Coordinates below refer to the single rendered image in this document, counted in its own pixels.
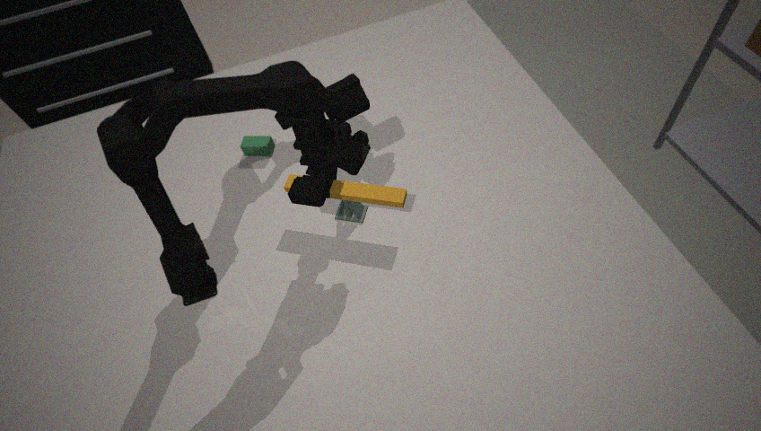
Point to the green rectangular block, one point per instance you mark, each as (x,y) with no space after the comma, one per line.
(257,146)

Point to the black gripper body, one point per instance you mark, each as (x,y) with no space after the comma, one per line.
(312,191)

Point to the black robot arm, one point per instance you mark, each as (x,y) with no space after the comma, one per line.
(300,100)

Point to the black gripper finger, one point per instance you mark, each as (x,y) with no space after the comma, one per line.
(330,181)
(332,173)

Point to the yellow bar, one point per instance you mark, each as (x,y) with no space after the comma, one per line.
(360,192)

